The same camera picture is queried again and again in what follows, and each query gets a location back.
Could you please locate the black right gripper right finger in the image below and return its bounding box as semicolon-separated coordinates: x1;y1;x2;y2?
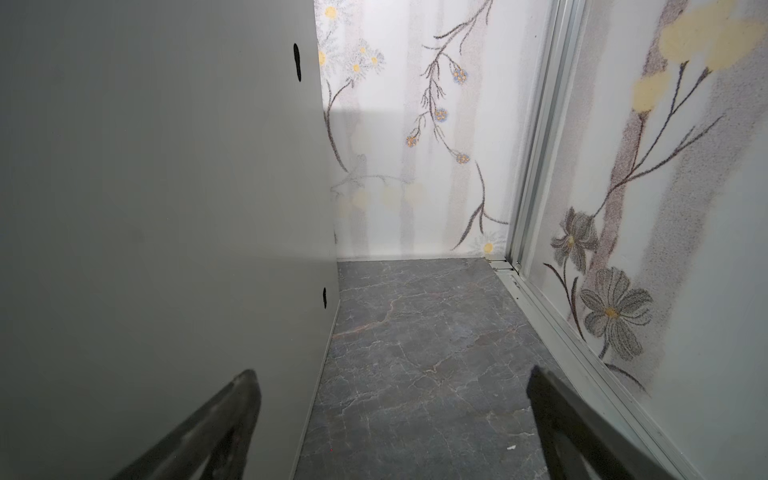
526;365;672;479

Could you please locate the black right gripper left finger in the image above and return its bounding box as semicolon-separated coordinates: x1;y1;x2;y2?
115;369;261;479

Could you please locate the grey metal cabinet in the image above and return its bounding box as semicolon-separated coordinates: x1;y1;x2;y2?
1;1;338;479

